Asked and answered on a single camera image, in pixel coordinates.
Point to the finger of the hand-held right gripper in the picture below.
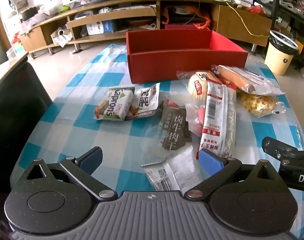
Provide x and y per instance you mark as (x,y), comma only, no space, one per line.
(274,147)

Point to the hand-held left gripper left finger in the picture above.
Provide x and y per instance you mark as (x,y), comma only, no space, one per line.
(92,158)

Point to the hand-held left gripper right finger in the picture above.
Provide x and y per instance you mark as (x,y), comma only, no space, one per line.
(212,161)

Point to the long white red sausage packet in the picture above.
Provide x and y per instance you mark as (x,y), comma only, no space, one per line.
(215,120)

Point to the white barcode snack packet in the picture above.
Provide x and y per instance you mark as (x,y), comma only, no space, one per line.
(172,172)

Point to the pink snack packet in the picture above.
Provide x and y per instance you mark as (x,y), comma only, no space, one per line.
(198,117)

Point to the yellow puffed snack bag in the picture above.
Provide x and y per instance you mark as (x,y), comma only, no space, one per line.
(257,103)

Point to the dark jerky packet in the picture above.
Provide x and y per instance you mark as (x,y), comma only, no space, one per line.
(173,127)

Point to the green wafer packet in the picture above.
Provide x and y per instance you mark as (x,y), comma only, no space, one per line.
(114,103)

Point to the round bun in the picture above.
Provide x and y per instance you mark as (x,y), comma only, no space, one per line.
(195,86)

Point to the long bread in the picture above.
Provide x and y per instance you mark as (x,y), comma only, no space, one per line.
(237,78)

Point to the silver foil snack packet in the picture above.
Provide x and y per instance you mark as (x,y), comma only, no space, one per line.
(145,100)

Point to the red cardboard box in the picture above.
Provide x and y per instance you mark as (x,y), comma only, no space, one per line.
(167,67)

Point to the blue checked tablecloth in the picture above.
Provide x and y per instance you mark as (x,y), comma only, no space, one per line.
(67,130)

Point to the yellow trash bin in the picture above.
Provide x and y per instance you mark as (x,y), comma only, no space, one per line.
(277,60)

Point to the black chair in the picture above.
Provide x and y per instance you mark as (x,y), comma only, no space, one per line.
(14,105)

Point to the black shelf rack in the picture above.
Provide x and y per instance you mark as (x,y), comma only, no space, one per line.
(292,17)

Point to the blue white carton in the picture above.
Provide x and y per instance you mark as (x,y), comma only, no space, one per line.
(99,27)

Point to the red plastic bag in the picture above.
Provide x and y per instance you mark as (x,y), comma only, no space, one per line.
(255,10)

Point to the magenta flat box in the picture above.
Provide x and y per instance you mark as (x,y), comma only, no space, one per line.
(182,26)

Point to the orange plastic bag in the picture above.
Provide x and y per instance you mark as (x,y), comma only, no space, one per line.
(204,22)

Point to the wooden television stand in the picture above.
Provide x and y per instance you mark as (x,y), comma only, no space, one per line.
(112,17)

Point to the black woven basket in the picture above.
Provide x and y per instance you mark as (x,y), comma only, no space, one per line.
(29,14)

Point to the white plastic bag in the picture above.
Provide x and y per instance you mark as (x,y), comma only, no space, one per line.
(52,6)

